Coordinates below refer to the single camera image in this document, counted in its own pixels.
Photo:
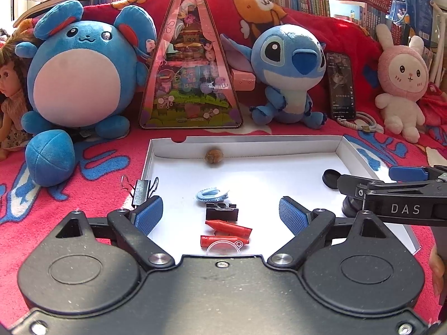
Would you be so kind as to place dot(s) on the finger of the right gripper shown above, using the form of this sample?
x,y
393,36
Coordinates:
x,y
410,174
411,203

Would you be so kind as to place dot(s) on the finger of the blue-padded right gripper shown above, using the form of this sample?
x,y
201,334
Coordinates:
x,y
293,215

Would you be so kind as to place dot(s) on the pink triangular toy box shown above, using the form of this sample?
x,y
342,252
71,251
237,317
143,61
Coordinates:
x,y
189,84

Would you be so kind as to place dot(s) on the pink white bunny plush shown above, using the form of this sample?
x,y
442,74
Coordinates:
x,y
403,77

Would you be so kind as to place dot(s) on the white cardboard box lid tray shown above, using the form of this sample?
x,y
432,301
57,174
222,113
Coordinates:
x,y
257,171

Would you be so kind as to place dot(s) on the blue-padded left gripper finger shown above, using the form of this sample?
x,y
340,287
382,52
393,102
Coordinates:
x,y
147,215

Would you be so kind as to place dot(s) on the black round cap in tray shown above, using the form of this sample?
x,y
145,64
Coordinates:
x,y
330,178

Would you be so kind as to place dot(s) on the black binder clip in tray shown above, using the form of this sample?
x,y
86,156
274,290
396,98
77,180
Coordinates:
x,y
221,211

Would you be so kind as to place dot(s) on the light blue hair clip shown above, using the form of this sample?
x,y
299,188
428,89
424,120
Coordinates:
x,y
212,195

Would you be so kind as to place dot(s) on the blue Stitch plush toy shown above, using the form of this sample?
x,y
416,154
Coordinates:
x,y
290,61

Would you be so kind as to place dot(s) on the red fleece cartoon blanket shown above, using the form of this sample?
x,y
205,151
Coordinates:
x,y
29,213

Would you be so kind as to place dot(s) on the black binder clip on tray edge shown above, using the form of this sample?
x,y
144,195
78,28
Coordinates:
x,y
142,190

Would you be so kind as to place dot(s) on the blue round plush toy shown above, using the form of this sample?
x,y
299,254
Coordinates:
x,y
82,76

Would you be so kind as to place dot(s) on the black smartphone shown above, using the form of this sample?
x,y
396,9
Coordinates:
x,y
342,99

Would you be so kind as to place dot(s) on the black round cup middle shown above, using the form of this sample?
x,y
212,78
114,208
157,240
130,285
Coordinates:
x,y
351,206

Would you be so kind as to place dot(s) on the brown-haired doll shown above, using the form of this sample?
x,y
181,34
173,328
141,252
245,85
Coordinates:
x,y
15,103

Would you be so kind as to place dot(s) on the brown walnut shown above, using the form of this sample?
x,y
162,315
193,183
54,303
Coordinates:
x,y
214,156

